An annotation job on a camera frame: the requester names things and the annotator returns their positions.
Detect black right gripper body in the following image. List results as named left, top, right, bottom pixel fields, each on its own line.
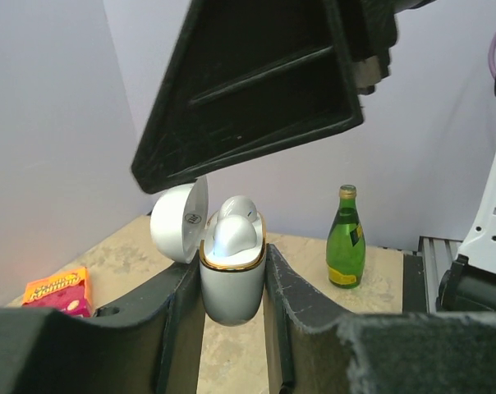
left=338, top=0, right=434, bottom=94

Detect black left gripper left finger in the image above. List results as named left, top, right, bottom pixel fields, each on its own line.
left=0, top=262, right=204, bottom=393

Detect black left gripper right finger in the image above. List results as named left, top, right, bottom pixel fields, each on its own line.
left=263, top=245, right=496, bottom=393

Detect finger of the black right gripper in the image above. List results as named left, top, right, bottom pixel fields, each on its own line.
left=131, top=1, right=363, bottom=195

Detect white earbud charging case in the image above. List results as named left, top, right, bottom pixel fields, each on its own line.
left=150, top=176, right=267, bottom=327

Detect white earbud with stem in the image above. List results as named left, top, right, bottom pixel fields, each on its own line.
left=217, top=195, right=258, bottom=222

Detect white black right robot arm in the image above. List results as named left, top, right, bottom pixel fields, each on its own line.
left=131, top=1, right=496, bottom=249

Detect pink orange snack box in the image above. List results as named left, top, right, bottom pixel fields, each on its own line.
left=22, top=267, right=94, bottom=318

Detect green glass bottle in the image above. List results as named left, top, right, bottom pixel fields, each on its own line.
left=326, top=185, right=366, bottom=289

